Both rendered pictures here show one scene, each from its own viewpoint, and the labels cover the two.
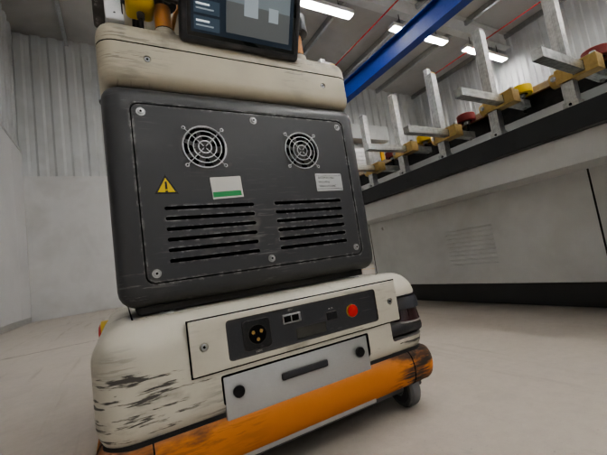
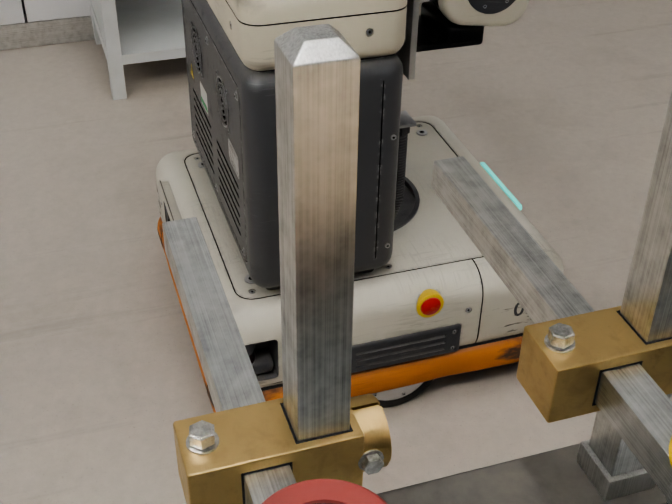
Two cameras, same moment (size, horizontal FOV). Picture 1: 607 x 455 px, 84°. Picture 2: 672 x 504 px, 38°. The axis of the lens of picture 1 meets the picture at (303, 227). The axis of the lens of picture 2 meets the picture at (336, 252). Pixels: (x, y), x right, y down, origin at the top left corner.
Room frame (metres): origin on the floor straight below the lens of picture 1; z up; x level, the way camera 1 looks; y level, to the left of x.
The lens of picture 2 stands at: (1.16, -1.38, 1.30)
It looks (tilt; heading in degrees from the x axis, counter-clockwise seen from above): 36 degrees down; 101
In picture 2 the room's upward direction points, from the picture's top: 1 degrees clockwise
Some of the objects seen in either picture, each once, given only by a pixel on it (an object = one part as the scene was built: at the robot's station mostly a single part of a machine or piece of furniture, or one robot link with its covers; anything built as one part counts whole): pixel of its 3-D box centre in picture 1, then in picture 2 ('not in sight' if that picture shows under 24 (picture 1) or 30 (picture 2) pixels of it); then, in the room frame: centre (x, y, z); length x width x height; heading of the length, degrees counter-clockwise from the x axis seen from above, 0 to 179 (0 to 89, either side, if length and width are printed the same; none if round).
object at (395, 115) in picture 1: (399, 137); not in sight; (1.72, -0.57, 0.90); 0.04 x 0.04 x 0.48; 29
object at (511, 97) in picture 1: (499, 103); (620, 355); (1.26, -0.83, 0.83); 0.14 x 0.06 x 0.05; 29
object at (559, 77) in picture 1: (574, 71); (283, 451); (1.05, -0.95, 0.81); 0.14 x 0.06 x 0.05; 29
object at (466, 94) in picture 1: (495, 99); (561, 316); (1.22, -0.79, 0.83); 0.43 x 0.03 x 0.04; 119
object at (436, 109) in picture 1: (439, 122); not in sight; (1.50, -0.69, 0.88); 0.04 x 0.04 x 0.48; 29
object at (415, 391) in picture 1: (404, 386); not in sight; (0.75, -0.16, 0.04); 0.07 x 0.03 x 0.07; 29
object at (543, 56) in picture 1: (574, 67); (238, 404); (1.00, -0.91, 0.81); 0.43 x 0.03 x 0.04; 119
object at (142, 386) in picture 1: (244, 338); (345, 249); (0.88, 0.19, 0.16); 0.67 x 0.64 x 0.25; 29
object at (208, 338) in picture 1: (309, 320); (183, 254); (0.61, 0.01, 0.23); 0.41 x 0.02 x 0.08; 119
